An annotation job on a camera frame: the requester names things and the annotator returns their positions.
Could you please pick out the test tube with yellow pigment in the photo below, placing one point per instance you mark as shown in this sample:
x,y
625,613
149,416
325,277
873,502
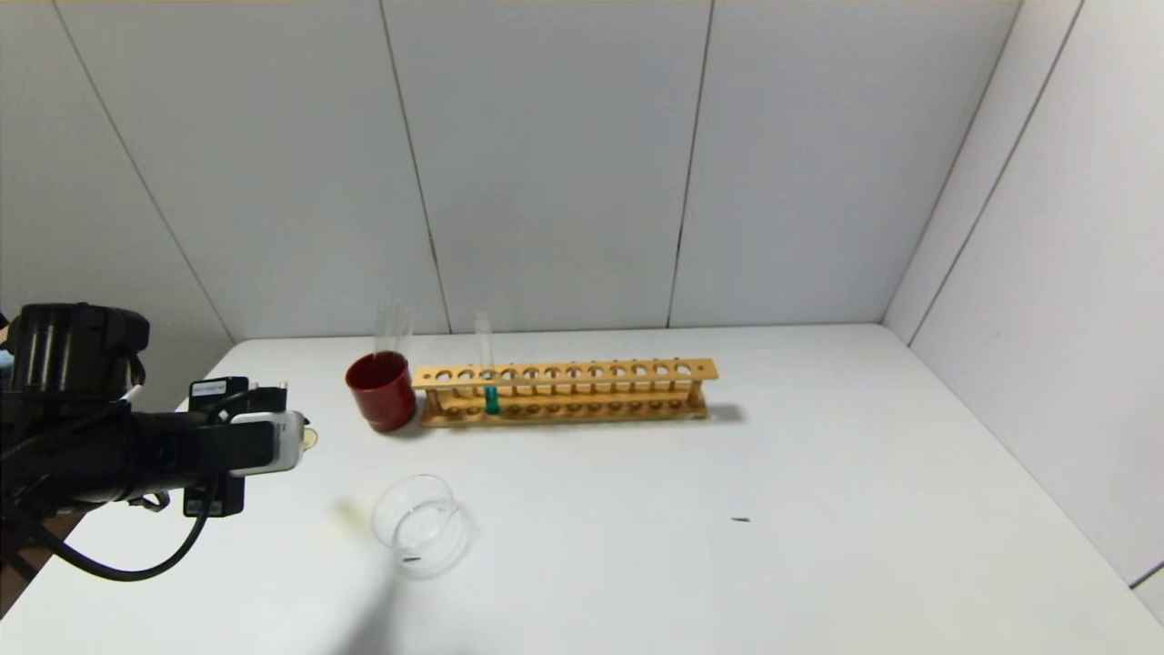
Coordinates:
x,y
311,438

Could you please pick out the red plastic cup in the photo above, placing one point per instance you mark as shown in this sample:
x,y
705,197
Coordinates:
x,y
382,396

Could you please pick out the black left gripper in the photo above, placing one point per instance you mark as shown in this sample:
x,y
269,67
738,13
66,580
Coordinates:
x,y
216,397

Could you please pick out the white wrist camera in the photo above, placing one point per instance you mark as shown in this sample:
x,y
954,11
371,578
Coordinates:
x,y
273,443

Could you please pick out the clear glass dish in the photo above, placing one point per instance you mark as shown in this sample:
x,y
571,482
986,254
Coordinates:
x,y
420,523

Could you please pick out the empty glass test tube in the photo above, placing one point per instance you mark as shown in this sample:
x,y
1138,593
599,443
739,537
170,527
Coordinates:
x,y
386,332
406,332

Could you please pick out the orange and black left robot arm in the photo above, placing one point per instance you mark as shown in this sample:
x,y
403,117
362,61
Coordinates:
x,y
82,446

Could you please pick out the test tube with blue pigment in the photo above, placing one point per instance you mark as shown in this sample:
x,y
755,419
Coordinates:
x,y
492,400

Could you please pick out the wooden test tube rack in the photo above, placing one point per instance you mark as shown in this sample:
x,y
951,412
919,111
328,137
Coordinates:
x,y
564,374

